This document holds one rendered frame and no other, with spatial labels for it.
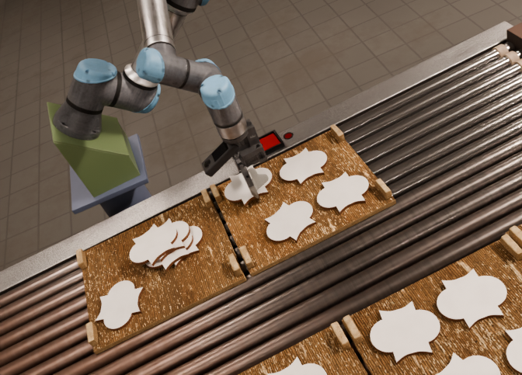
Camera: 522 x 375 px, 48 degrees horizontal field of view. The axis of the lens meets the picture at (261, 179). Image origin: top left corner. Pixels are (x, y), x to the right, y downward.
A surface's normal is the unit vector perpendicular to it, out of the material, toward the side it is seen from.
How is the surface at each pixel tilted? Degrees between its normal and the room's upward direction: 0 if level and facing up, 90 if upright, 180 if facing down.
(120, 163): 90
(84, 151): 90
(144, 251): 0
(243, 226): 0
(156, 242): 0
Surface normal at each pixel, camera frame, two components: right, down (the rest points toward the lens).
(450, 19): -0.29, -0.68
